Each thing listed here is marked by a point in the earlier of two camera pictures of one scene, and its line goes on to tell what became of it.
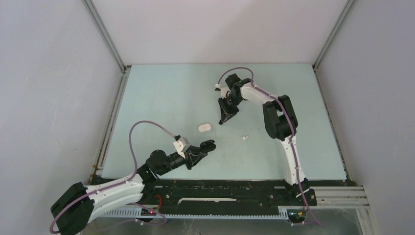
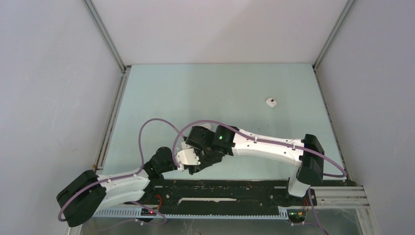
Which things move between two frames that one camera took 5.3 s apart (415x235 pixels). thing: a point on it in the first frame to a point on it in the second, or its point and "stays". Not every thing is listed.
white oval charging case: (204, 128) stays
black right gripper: (226, 113) to (204, 162)
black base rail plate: (198, 193) stays
